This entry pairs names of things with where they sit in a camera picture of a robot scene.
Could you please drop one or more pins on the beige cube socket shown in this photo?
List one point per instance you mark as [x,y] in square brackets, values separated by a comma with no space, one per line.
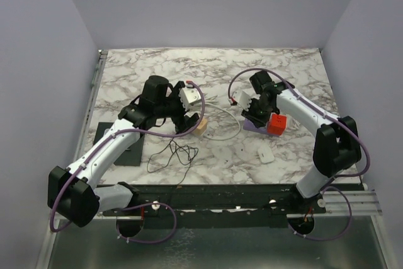
[201,128]

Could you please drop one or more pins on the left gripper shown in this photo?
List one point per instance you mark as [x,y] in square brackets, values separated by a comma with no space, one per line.
[177,121]

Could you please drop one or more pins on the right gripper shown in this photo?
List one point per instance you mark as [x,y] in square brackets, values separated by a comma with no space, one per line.
[258,121]

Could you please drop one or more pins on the purple power strip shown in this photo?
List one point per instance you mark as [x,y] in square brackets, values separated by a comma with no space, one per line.
[249,126]

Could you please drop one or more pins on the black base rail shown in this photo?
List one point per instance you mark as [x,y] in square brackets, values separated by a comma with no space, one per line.
[218,206]

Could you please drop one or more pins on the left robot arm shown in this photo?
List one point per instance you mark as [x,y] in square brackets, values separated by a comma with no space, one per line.
[73,191]

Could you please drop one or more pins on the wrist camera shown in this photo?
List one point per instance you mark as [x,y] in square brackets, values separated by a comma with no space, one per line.
[242,99]
[189,97]

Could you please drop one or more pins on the red cube socket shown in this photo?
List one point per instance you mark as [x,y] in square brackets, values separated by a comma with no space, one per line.
[276,124]

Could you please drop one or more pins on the white plug adapter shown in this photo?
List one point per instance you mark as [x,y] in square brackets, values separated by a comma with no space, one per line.
[265,154]

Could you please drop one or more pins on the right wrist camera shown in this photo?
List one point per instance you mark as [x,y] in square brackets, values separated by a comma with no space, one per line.
[242,99]

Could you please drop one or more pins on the black power adapter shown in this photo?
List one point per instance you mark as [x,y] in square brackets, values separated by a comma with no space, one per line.
[185,154]

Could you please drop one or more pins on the aluminium frame rail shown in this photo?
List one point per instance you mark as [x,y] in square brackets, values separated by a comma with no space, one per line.
[337,201]

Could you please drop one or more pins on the black mat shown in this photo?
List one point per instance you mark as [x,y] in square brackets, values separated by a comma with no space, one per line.
[131,156]

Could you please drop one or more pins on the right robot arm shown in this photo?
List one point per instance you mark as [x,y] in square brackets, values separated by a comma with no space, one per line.
[336,146]

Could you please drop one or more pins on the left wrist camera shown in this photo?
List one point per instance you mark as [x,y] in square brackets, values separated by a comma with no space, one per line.
[189,97]

